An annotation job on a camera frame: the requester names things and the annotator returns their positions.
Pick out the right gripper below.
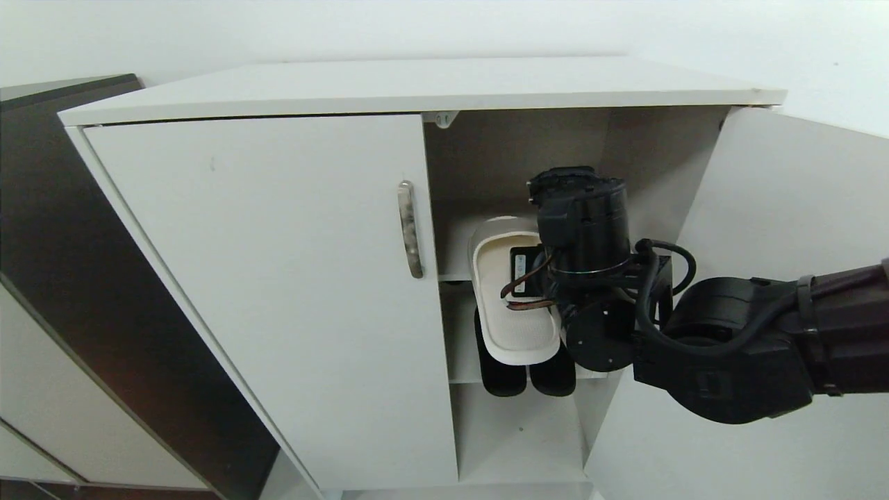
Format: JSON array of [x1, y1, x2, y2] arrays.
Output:
[[526, 166, 632, 276]]

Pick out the white slipper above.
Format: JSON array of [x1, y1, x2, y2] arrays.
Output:
[[469, 215, 563, 366]]

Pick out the black slipper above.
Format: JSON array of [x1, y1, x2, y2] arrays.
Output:
[[529, 346, 577, 397], [474, 306, 527, 398]]

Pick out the white cabinet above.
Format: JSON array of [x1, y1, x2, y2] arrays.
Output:
[[58, 56, 789, 500]]

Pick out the black cable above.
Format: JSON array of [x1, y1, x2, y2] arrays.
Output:
[[633, 239, 697, 341]]

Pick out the white cabinet door with handle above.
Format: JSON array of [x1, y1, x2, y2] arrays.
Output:
[[83, 114, 460, 491]]

